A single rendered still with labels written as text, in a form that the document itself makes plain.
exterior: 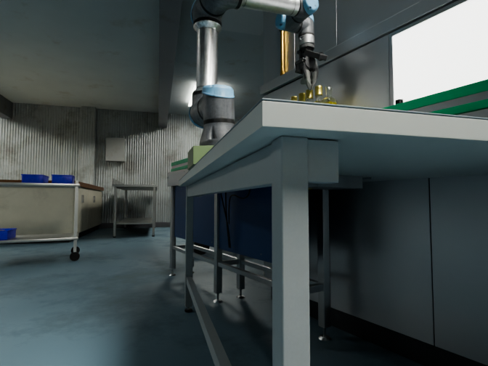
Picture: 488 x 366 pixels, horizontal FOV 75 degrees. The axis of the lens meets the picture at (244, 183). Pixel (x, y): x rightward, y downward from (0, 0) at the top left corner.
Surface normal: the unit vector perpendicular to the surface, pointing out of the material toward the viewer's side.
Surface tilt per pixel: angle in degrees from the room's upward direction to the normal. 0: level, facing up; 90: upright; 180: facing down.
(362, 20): 90
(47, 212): 90
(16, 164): 90
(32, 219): 90
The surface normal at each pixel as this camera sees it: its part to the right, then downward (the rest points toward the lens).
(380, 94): -0.85, -0.03
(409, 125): 0.26, -0.06
